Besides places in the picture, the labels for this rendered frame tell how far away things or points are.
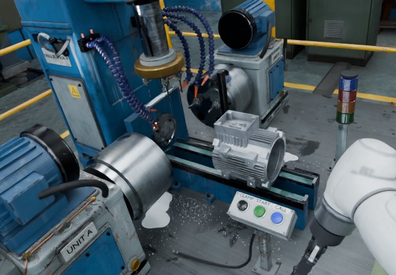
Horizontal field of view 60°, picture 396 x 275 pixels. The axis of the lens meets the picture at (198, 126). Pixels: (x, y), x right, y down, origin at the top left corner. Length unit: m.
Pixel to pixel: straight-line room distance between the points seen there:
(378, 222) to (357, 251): 0.58
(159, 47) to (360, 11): 3.17
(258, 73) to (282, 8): 2.85
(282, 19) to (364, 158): 3.79
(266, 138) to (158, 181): 0.38
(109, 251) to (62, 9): 0.75
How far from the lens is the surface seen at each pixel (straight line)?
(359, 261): 1.21
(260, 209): 0.94
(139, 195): 1.06
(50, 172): 0.89
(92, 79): 1.29
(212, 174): 1.28
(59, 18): 1.26
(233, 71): 1.51
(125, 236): 1.06
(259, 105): 1.65
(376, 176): 0.71
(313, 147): 1.61
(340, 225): 0.78
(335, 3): 4.17
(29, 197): 0.84
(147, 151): 1.10
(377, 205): 0.67
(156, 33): 1.17
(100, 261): 1.01
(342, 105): 1.31
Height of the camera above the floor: 1.76
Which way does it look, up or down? 32 degrees down
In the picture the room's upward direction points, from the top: 10 degrees counter-clockwise
